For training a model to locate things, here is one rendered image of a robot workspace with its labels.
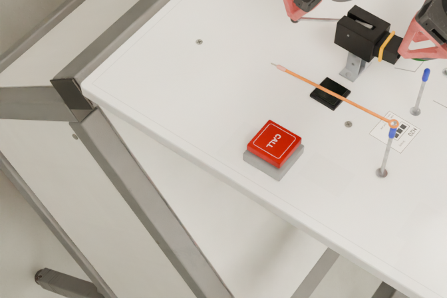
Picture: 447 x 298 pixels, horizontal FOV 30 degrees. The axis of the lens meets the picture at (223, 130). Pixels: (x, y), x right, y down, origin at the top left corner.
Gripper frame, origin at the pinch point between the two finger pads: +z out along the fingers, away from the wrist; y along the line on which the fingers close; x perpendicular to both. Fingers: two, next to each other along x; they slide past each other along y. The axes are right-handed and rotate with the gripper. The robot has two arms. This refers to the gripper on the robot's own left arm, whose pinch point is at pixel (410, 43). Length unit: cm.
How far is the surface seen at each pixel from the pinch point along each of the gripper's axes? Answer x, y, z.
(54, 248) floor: 9, 1, 129
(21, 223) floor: 19, -2, 125
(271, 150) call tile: 4.4, -19.4, 10.5
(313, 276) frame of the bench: -26, 0, 56
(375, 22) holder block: 4.8, 0.9, 2.4
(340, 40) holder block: 6.2, -1.4, 6.7
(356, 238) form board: -9.3, -23.1, 7.0
